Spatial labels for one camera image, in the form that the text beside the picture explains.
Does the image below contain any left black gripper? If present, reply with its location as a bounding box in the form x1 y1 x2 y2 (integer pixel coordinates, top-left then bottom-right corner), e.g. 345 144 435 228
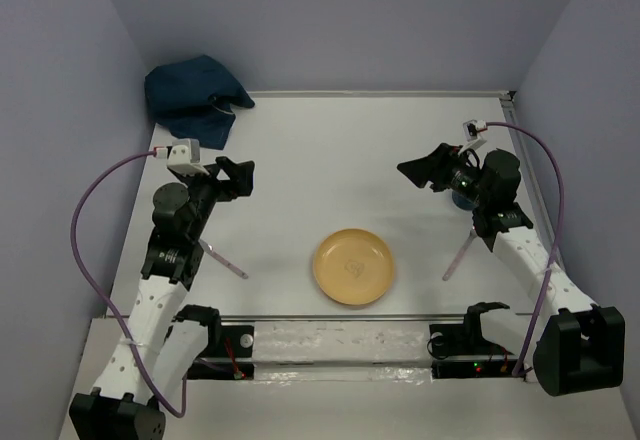
175 157 253 240

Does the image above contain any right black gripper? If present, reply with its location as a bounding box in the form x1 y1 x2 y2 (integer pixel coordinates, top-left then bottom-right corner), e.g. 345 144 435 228
396 142 489 207

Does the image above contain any dark blue mug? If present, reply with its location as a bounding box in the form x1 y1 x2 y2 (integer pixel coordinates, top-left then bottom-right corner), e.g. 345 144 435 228
451 191 476 211

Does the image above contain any pink handled fork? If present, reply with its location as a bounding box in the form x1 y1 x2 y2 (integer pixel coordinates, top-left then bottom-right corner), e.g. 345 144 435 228
442 229 477 281

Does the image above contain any pink handled knife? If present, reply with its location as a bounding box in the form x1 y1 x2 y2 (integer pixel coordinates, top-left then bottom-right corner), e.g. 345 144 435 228
199 240 249 279

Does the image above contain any dark blue cloth placemat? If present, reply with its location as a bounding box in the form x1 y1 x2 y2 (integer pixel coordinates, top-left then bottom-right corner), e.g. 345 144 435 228
144 55 255 150

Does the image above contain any yellow round plate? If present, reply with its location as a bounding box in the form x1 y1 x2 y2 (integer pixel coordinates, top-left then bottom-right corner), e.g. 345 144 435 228
312 228 395 307

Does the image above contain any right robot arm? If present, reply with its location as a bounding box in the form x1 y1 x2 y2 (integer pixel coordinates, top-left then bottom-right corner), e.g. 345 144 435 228
397 143 625 397

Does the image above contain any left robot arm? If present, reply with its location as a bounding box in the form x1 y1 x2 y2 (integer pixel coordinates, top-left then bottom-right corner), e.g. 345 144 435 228
69 156 255 439

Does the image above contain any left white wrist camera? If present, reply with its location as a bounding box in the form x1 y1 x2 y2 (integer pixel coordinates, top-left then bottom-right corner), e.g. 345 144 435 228
153 138 208 176

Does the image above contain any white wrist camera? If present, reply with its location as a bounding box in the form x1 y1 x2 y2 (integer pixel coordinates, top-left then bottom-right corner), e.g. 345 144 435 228
460 120 488 153
153 138 208 176

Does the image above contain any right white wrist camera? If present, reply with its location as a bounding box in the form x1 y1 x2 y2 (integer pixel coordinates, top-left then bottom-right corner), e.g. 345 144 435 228
460 120 488 153

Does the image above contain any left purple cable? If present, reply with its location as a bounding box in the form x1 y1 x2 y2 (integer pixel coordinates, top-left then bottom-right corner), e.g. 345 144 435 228
72 150 190 418

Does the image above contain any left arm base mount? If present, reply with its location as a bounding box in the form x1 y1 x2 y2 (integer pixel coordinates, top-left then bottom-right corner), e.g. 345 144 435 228
173 305 255 381

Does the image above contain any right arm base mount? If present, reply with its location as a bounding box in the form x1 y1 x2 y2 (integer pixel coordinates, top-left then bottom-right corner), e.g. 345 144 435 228
426 302 528 380

